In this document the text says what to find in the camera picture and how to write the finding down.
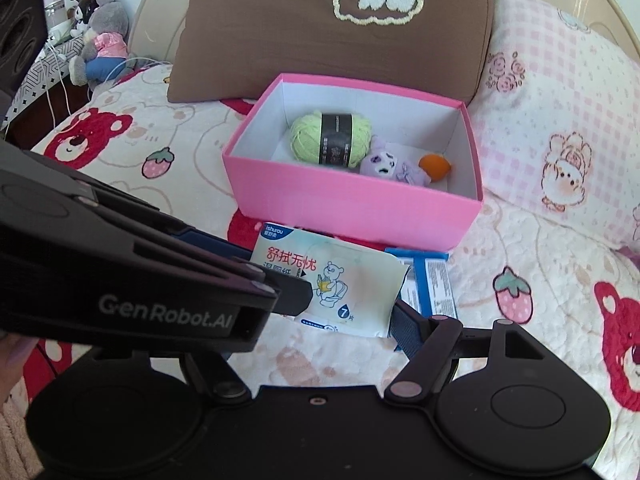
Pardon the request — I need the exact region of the blue cookie package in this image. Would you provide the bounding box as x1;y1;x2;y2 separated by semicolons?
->
385;248;458;318

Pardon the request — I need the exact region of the white tissue pack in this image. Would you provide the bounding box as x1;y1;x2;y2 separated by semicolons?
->
252;222;407;338

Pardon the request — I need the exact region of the green yarn ball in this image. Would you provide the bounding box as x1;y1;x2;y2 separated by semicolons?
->
290;112;372;169

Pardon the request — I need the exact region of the pink cardboard box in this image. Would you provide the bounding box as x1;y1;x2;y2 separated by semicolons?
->
222;74;483;252

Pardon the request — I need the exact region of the purple Kuromi plush toy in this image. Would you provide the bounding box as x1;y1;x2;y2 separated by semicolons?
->
359;136;432;188

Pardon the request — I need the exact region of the orange makeup sponge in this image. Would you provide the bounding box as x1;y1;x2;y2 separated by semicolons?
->
419;153;451;182

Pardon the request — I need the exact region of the person's left hand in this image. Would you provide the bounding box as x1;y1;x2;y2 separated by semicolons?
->
0;334;38;405

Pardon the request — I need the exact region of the cream bear print blanket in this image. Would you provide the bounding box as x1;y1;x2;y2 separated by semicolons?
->
0;62;640;480

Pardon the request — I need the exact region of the patterned bedside table cloth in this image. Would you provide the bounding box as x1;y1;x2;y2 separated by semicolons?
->
2;37;84;127

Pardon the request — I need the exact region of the grey bunny plush doll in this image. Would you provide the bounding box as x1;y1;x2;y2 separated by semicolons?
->
68;0;129;88

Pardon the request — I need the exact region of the black white plush doll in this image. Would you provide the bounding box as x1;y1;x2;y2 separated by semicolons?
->
70;0;99;38

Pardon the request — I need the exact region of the pink checkered pillow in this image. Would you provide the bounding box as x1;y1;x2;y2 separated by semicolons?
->
469;0;639;254

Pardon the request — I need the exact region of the brown embroidered cushion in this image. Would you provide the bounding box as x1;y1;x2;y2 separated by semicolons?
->
168;0;494;102

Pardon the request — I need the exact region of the white charging cable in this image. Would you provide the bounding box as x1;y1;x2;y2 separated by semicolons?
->
2;39;174;131

